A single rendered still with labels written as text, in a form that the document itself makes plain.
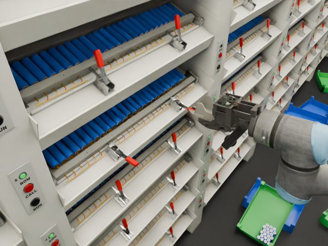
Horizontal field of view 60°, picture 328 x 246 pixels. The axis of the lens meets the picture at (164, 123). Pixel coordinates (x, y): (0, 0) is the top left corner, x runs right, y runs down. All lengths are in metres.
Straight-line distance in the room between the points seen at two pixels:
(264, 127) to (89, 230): 0.54
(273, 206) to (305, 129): 1.13
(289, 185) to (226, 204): 1.10
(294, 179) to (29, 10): 0.65
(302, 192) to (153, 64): 0.48
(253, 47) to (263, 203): 0.91
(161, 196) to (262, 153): 1.21
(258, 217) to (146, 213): 0.84
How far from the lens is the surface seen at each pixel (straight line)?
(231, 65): 1.18
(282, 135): 0.72
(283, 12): 1.58
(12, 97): 0.49
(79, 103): 0.60
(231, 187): 1.94
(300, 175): 0.76
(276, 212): 1.80
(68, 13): 0.51
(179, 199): 1.39
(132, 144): 0.78
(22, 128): 0.52
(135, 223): 1.09
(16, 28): 0.47
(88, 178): 0.72
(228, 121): 0.77
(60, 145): 0.74
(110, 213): 0.89
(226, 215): 1.80
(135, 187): 0.93
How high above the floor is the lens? 1.48
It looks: 39 degrees down
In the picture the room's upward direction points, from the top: straight up
